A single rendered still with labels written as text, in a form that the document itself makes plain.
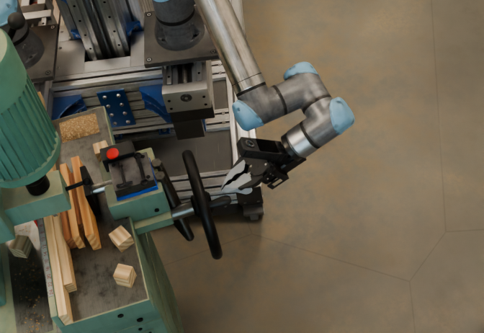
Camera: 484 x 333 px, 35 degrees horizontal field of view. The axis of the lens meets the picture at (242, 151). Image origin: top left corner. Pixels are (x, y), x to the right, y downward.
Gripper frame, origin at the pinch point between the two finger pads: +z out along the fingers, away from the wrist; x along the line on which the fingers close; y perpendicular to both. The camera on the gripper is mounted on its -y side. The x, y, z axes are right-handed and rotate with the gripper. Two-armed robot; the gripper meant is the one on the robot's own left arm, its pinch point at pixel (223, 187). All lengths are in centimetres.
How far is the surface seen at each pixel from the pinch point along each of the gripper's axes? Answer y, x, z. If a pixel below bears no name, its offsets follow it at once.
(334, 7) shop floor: 118, 138, -22
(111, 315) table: -13.8, -22.4, 30.0
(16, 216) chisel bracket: -34.1, 0.3, 34.6
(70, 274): -21.9, -12.4, 32.7
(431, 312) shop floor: 108, -11, -5
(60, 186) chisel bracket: -31.2, 2.4, 22.9
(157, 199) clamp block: -10.0, 0.7, 12.8
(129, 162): -17.4, 8.7, 13.0
